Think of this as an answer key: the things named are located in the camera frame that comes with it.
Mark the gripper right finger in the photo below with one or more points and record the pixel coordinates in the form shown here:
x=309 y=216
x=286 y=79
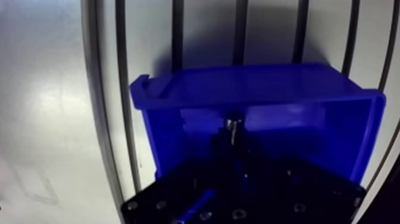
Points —
x=300 y=187

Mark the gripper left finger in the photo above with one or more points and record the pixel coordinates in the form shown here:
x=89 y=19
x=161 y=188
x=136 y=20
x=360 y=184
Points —
x=162 y=192

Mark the steel bolt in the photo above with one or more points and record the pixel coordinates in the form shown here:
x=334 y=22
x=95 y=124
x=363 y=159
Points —
x=233 y=131

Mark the blue bin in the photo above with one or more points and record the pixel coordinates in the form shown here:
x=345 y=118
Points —
x=281 y=94

